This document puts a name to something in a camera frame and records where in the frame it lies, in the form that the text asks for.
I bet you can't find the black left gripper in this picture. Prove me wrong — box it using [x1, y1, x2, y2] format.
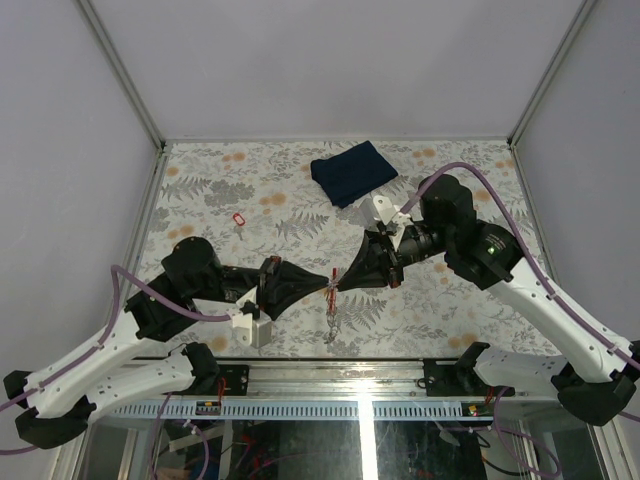
[192, 257, 333, 323]

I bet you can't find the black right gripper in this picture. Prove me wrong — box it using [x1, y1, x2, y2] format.
[337, 220, 452, 290]

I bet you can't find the steel key holder red handle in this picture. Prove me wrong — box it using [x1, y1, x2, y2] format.
[324, 267, 340, 344]

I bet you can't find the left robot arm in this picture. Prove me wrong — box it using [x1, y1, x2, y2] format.
[3, 236, 329, 450]

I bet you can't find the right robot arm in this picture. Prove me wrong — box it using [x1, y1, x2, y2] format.
[337, 174, 639, 426]

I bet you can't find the key with red tag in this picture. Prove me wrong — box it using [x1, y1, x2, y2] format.
[232, 213, 246, 241]

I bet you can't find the folded dark blue cloth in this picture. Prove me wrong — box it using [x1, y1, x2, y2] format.
[310, 141, 398, 209]

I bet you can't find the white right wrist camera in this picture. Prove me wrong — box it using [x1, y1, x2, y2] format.
[358, 195, 413, 250]

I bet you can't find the aluminium table edge rail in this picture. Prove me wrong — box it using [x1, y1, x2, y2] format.
[119, 355, 571, 401]

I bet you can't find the perforated cable duct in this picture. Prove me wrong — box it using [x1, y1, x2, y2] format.
[112, 399, 491, 422]

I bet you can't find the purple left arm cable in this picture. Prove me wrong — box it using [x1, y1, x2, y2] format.
[0, 263, 236, 456]

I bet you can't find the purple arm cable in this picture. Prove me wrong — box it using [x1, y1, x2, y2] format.
[399, 162, 640, 374]
[0, 263, 236, 456]

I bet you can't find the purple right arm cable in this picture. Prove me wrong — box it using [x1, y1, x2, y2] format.
[399, 162, 640, 374]

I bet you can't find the left aluminium frame post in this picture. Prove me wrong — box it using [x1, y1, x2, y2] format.
[73, 0, 166, 151]

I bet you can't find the aluminium frame post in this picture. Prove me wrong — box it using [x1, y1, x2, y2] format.
[507, 0, 600, 149]
[73, 0, 166, 151]

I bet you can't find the right aluminium frame post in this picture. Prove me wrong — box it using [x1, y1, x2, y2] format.
[507, 0, 600, 149]

